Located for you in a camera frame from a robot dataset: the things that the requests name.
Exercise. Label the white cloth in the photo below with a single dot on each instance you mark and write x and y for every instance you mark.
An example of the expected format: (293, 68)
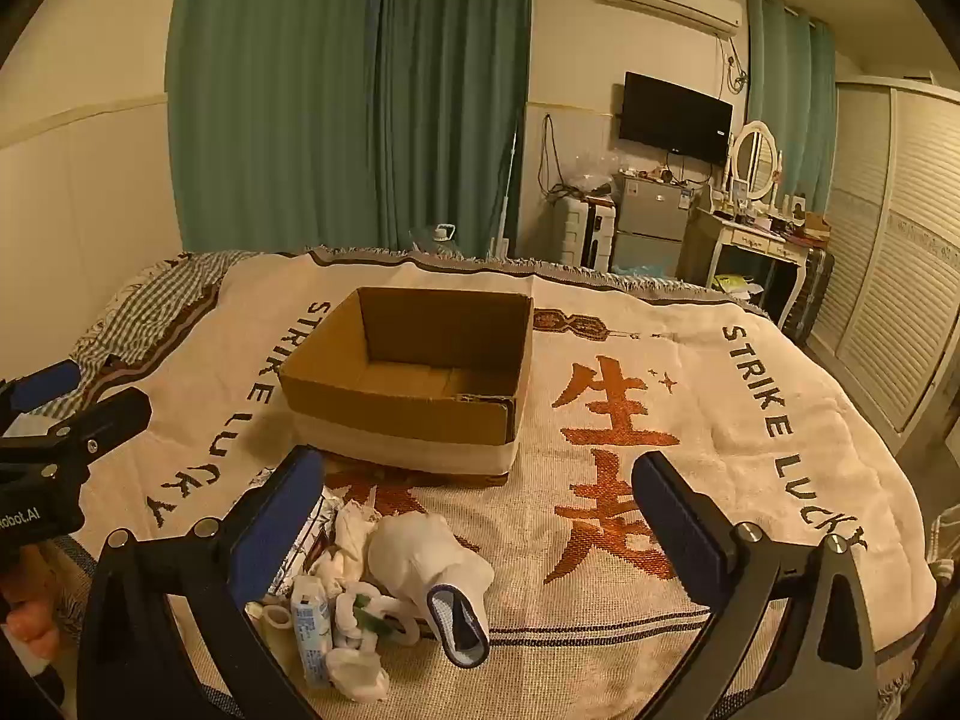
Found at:
(358, 673)
(349, 540)

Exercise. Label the green corner curtain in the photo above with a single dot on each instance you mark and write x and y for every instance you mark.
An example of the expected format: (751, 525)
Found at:
(457, 90)

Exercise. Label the white louvred wardrobe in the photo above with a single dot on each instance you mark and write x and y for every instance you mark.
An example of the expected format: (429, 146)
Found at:
(892, 240)

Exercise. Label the person's left hand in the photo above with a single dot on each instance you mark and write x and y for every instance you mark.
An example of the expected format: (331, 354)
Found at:
(30, 619)

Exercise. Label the white oval mirror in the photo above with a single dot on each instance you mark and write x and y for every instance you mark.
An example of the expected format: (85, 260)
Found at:
(754, 161)

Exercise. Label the narrow green curtain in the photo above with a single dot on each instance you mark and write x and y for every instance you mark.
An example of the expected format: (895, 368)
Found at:
(791, 90)

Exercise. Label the cream printed blanket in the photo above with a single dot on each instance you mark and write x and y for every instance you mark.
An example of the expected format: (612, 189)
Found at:
(637, 420)

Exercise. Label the blue white tissue packet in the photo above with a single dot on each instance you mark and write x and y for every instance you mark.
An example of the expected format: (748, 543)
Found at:
(311, 634)

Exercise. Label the black wall television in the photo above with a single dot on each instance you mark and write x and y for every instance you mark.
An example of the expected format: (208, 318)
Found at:
(675, 116)

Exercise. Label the silver mini fridge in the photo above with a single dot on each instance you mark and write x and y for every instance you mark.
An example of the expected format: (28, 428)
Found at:
(649, 221)

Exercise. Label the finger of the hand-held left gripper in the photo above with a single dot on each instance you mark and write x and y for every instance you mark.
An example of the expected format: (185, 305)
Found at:
(105, 416)
(45, 382)

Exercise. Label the dark suitcase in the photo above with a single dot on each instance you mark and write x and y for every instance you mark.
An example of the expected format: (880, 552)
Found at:
(814, 292)

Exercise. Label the clear water bottle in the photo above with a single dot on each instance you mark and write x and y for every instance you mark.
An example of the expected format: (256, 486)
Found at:
(435, 238)

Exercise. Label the brown cardboard box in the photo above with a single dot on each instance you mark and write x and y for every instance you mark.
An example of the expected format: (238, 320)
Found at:
(405, 397)

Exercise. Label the white stick vacuum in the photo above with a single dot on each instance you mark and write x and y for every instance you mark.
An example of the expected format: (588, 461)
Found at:
(504, 202)

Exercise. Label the white dressing table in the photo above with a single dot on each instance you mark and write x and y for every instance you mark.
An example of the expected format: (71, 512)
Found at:
(739, 240)

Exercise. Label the patterned tissue packet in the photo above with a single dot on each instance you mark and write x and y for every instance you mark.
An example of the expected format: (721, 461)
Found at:
(322, 514)

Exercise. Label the white suitcase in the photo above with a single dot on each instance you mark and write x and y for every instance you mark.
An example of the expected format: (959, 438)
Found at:
(585, 232)

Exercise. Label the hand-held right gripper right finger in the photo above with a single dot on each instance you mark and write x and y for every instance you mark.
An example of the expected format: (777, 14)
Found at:
(679, 525)

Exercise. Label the clear plastic bag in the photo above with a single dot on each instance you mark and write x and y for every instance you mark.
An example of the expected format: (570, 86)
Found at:
(589, 176)

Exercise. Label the bin with yellow bag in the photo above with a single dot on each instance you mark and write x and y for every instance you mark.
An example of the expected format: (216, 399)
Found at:
(731, 285)

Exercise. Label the light blue bag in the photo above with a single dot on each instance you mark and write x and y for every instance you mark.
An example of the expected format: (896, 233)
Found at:
(641, 271)

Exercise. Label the wide green curtain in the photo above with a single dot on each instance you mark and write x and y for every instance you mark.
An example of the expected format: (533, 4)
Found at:
(270, 90)

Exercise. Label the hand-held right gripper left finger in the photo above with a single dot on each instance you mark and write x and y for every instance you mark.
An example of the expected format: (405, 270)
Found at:
(277, 529)

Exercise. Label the checked cloth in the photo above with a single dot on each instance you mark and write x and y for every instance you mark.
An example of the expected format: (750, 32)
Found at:
(157, 300)

